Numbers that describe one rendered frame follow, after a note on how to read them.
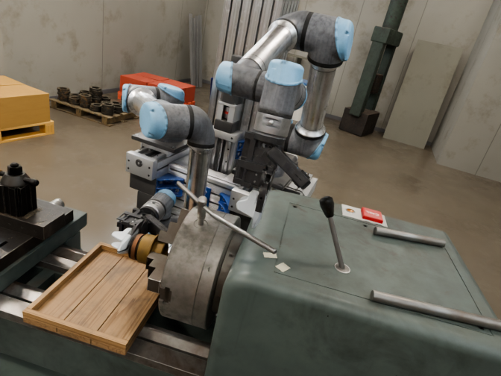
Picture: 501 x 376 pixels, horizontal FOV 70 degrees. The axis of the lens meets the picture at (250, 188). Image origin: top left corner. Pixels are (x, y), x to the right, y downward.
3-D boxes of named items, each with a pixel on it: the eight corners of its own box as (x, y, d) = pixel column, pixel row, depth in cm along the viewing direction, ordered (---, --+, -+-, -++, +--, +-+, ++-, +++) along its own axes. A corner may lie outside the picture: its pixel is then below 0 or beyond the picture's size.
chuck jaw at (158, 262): (189, 260, 96) (172, 287, 85) (187, 275, 98) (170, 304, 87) (151, 249, 97) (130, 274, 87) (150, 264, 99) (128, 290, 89)
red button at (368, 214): (379, 217, 111) (381, 211, 110) (381, 226, 106) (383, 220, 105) (359, 212, 112) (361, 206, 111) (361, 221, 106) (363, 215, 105)
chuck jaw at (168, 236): (197, 250, 103) (209, 210, 104) (194, 251, 98) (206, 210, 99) (162, 239, 104) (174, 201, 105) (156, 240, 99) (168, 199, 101)
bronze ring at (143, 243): (171, 230, 103) (142, 224, 104) (158, 248, 95) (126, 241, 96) (170, 257, 107) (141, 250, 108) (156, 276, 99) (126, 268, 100)
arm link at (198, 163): (214, 104, 128) (199, 224, 145) (184, 101, 123) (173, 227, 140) (227, 110, 119) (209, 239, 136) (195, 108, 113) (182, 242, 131)
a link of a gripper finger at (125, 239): (102, 247, 99) (120, 230, 107) (122, 253, 98) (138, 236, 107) (103, 238, 98) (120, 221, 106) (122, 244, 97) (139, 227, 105)
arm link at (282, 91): (309, 69, 77) (303, 63, 69) (296, 120, 79) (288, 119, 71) (274, 62, 79) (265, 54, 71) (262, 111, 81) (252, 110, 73)
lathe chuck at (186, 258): (224, 262, 122) (234, 191, 102) (189, 348, 97) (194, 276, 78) (199, 254, 123) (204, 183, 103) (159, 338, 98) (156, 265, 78)
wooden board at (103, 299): (177, 274, 126) (178, 265, 125) (124, 356, 94) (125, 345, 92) (100, 250, 129) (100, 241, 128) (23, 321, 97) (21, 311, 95)
